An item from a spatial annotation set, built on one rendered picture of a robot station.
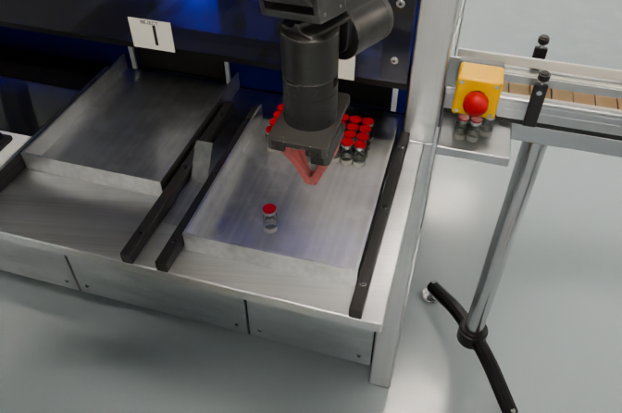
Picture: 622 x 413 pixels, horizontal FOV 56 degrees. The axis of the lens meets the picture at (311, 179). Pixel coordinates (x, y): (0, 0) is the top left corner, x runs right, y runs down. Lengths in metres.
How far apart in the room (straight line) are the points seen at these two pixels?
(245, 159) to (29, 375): 1.13
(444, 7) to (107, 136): 0.63
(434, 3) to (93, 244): 0.63
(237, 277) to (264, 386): 0.93
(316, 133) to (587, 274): 1.67
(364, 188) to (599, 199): 1.60
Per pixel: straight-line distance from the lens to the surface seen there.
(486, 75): 1.01
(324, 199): 0.95
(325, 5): 0.54
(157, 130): 1.13
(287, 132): 0.61
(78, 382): 1.88
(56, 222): 1.00
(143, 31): 1.15
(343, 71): 1.02
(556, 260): 2.18
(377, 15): 0.62
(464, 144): 1.09
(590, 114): 1.17
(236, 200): 0.96
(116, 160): 1.08
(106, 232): 0.95
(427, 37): 0.97
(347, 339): 1.60
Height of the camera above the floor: 1.54
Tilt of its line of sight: 42 degrees down
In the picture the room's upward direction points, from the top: straight up
